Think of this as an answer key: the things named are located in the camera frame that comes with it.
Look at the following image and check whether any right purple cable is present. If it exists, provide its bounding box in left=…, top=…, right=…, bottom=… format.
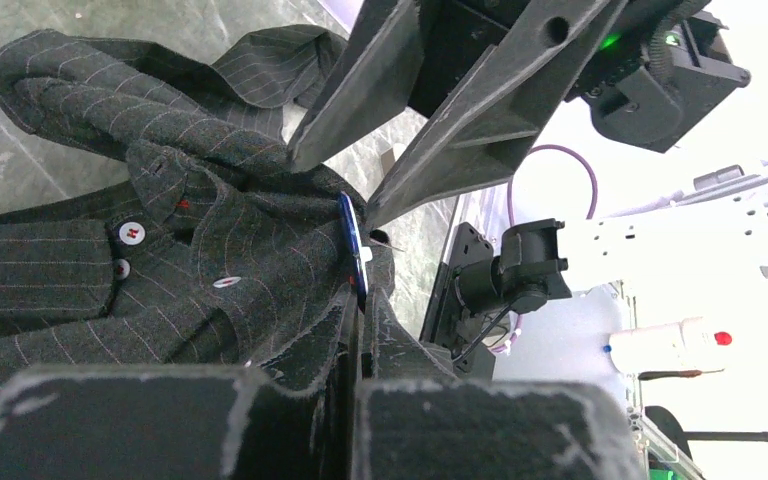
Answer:
left=489, top=144, right=600, bottom=355

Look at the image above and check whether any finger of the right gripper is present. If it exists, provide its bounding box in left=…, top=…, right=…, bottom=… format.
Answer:
left=288, top=1, right=442, bottom=172

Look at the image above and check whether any black pinstriped shirt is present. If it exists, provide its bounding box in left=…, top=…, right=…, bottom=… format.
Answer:
left=0, top=25, right=365, bottom=392

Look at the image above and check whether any white round badge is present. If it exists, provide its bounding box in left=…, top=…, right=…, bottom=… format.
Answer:
left=337, top=192, right=373, bottom=312

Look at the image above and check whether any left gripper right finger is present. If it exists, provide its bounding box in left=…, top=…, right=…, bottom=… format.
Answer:
left=350, top=288, right=646, bottom=479

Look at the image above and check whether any black base beam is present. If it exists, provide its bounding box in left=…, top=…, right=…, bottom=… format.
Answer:
left=420, top=222, right=502, bottom=379

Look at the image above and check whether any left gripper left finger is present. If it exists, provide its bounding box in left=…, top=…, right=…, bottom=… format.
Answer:
left=0, top=292, right=358, bottom=479

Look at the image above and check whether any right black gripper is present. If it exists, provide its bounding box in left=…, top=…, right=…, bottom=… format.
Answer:
left=366, top=1, right=751, bottom=228

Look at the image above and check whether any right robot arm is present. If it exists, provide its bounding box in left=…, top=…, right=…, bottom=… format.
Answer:
left=290, top=1, right=768, bottom=308

